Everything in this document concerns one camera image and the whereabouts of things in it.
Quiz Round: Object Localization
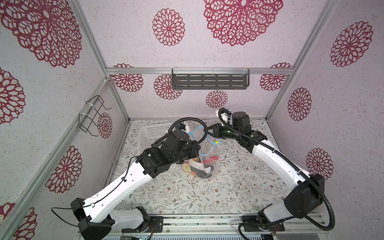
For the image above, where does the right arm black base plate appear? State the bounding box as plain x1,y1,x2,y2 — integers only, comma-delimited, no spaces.
242,215,286,232

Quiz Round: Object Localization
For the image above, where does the white perforated plastic basket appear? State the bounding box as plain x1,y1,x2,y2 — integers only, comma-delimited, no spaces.
138,123,173,154

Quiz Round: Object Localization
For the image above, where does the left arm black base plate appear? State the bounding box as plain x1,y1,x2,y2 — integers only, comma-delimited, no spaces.
122,216,164,234

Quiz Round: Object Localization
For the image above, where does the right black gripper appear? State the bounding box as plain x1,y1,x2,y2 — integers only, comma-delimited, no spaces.
204,124,242,142

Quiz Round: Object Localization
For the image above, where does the red toy chili pepper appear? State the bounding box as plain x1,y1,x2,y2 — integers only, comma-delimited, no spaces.
203,156,219,164

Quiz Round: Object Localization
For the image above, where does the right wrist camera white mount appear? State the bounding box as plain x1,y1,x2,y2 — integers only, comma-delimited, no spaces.
221,109,232,125

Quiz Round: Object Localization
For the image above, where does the clear zip top bag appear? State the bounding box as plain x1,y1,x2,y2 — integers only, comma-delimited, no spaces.
184,135,225,178

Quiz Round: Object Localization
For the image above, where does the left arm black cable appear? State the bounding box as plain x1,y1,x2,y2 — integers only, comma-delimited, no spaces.
50,116,209,240

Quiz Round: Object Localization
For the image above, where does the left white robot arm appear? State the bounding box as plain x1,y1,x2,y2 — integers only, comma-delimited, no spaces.
71,130,201,240

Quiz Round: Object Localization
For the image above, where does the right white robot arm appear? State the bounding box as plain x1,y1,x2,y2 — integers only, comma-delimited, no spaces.
209,108,330,226

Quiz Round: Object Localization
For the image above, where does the grey slotted wall shelf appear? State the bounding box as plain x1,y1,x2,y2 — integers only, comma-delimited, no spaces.
171,69,250,90

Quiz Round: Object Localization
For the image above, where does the dark oval toy avocado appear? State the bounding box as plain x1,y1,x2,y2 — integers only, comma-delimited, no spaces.
195,166,215,179

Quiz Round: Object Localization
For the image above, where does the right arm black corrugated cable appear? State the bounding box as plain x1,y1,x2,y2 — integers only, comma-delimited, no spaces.
217,107,336,240

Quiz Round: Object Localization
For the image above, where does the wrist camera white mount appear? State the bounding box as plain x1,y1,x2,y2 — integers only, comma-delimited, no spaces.
177,121,190,134
221,109,232,125

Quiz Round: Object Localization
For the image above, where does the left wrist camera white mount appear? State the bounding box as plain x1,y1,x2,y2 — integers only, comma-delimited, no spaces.
177,121,190,134

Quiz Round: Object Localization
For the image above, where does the black wire wall rack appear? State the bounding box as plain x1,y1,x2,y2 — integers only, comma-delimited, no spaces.
78,95,113,139

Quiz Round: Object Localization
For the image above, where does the yellow toy potato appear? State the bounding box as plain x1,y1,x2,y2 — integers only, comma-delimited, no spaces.
182,163,196,176

